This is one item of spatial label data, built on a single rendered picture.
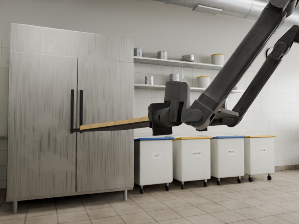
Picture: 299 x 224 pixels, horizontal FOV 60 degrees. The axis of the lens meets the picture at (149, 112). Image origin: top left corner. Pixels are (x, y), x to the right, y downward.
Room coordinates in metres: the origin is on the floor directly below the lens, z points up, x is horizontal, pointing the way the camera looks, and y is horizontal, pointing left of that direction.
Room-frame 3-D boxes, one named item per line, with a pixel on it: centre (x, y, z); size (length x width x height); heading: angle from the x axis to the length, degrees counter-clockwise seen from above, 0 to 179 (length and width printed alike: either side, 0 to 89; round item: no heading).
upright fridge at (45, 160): (3.35, 0.99, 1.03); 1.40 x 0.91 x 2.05; 112
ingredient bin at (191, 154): (4.12, -0.58, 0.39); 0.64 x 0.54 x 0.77; 23
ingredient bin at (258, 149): (4.61, -1.79, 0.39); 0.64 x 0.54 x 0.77; 19
